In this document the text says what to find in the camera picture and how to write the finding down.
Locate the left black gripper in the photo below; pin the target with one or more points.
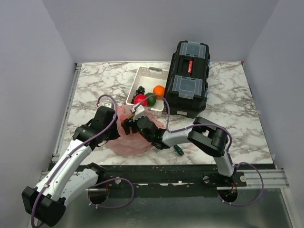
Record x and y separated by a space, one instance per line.
115 135

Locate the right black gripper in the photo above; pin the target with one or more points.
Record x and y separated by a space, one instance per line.
128 123

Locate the pink plastic bag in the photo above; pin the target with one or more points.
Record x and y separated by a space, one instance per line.
127 145

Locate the red fake fruit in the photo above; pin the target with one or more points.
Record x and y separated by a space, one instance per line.
139 98

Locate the green fake lime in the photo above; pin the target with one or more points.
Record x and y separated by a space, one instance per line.
151 99

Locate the orange fake fruit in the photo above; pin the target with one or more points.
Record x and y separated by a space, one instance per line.
159 90

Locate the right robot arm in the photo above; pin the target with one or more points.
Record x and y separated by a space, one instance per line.
212 139

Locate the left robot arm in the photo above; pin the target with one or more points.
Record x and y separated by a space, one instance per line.
47 201

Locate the black fake grape bunch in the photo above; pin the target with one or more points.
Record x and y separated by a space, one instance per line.
139 91

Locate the white plastic basket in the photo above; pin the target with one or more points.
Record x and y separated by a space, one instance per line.
148 78

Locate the black plastic toolbox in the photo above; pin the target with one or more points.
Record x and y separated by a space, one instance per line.
186 86

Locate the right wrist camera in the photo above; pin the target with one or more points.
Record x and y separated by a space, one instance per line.
138 111

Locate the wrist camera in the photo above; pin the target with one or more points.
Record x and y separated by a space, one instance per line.
138 111
107 104

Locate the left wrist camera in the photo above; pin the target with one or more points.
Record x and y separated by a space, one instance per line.
107 104

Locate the green handled screwdriver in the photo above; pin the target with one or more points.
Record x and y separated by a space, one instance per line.
179 150

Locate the black front rail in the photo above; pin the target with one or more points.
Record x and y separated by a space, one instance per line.
161 181

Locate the aluminium frame rail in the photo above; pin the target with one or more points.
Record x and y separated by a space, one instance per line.
230 105

